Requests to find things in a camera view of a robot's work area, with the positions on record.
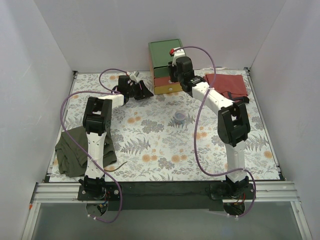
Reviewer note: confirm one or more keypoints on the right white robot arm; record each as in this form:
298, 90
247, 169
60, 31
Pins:
232, 118

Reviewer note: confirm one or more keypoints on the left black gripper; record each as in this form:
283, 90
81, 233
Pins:
139, 90

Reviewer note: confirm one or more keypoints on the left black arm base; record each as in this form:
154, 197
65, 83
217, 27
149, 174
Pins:
97, 189

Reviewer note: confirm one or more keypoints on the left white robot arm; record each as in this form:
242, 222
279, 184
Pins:
97, 118

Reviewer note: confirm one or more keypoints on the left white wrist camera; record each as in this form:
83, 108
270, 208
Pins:
134, 76

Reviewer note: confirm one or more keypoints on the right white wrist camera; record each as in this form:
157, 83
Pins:
176, 53

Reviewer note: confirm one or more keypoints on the green drawer box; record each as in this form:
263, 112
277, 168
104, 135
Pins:
159, 52

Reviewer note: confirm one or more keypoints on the clear jar of paperclips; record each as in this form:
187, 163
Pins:
179, 117

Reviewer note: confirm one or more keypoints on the floral table mat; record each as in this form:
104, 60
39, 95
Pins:
155, 148

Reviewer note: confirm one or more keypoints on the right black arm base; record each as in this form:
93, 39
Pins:
227, 190

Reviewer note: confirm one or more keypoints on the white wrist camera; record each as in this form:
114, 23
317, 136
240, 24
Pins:
134, 76
176, 53

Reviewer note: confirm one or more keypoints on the red drawer box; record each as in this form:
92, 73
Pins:
159, 81

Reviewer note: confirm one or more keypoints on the yellow drawer box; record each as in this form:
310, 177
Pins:
166, 89

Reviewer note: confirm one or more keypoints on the aluminium front rail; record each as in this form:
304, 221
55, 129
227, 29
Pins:
266, 191

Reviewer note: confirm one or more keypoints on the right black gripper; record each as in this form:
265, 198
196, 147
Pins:
172, 71

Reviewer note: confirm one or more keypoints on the red folded cloth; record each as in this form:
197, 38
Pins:
230, 86

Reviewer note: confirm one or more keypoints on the olive green cloth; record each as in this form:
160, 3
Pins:
72, 161

